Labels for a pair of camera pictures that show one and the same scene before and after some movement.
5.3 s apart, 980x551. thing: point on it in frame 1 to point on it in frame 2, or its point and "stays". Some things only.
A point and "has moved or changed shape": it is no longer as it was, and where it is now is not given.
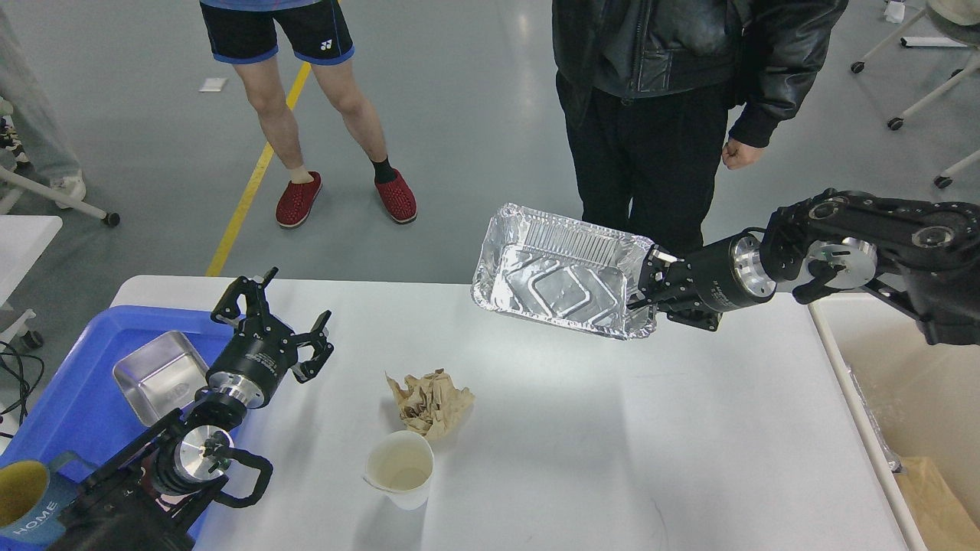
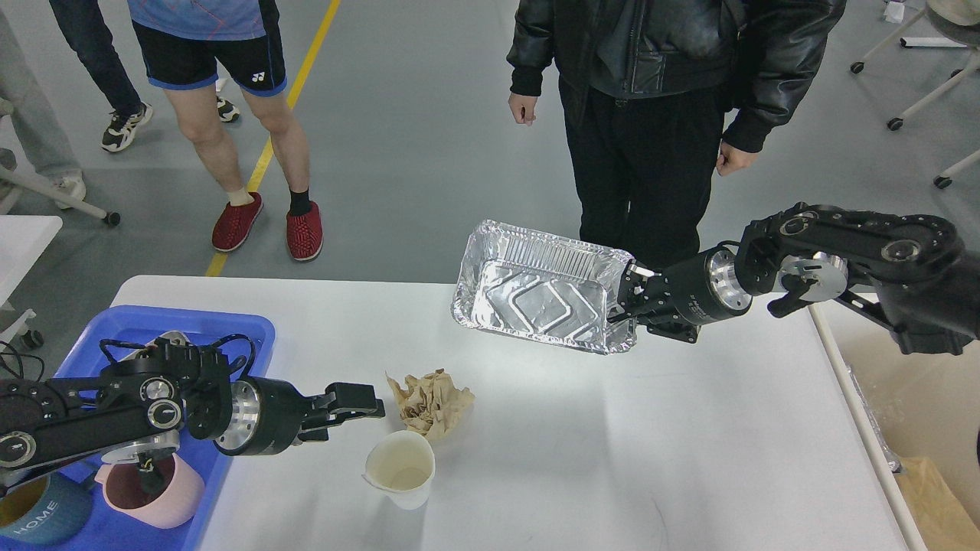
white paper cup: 400,464 stays
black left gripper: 259,353 to 269,414
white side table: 22,239 stays
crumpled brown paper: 430,403 stays
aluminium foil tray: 534,265 has moved or changed shape
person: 250,35 to 187,47
